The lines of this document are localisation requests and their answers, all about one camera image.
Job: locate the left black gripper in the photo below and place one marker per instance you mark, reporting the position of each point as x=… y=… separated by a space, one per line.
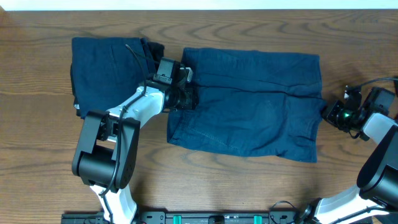
x=193 y=94

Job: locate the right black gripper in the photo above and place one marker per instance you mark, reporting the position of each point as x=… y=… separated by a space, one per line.
x=331 y=111

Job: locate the dark blue shorts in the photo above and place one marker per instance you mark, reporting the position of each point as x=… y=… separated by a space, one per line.
x=251 y=104
x=106 y=72

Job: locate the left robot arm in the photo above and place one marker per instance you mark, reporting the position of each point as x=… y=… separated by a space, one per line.
x=105 y=155

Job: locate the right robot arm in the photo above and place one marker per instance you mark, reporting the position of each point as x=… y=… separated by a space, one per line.
x=375 y=191

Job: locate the folded dark blue shorts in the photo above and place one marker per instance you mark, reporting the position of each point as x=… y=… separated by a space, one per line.
x=106 y=72

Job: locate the dark cloth at corner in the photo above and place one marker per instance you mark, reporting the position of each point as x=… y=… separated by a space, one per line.
x=391 y=218

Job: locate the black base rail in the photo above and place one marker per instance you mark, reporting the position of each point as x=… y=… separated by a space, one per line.
x=186 y=218

